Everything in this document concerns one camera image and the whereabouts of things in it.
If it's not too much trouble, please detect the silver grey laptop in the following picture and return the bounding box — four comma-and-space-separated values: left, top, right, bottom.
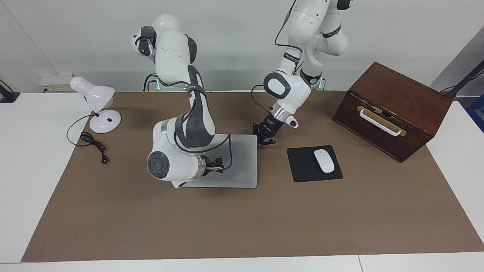
178, 134, 258, 189

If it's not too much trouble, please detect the black mouse pad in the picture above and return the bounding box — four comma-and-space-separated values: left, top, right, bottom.
287, 145, 343, 183

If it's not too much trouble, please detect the white computer mouse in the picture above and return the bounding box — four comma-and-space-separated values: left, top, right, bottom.
314, 149, 335, 173

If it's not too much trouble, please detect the brown table mat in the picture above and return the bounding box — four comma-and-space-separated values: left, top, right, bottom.
21, 91, 484, 262

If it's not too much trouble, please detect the white desk lamp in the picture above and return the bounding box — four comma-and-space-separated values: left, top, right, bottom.
70, 76, 122, 134

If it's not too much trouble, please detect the dark brown wooden box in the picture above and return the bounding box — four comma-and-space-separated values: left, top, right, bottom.
332, 62, 453, 163

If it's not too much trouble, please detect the white power strip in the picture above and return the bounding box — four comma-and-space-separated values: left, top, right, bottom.
39, 74, 74, 93

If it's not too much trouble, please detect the black stand leg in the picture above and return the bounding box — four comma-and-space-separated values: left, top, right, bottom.
441, 60, 484, 99

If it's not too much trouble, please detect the blue crate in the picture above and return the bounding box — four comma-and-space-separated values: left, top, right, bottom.
466, 94, 484, 133

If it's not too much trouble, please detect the black clamp base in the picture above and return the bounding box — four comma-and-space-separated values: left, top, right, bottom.
0, 80, 20, 103

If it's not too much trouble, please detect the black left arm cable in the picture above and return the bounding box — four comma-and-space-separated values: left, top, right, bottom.
251, 0, 303, 114

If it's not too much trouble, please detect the white box handle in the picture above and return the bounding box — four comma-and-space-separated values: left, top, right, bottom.
359, 109, 402, 136

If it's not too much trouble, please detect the black lamp power cable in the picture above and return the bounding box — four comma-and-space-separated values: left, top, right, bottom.
67, 114, 110, 165

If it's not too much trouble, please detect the gold handle plate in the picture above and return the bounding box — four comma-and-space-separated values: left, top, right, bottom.
357, 105, 407, 137

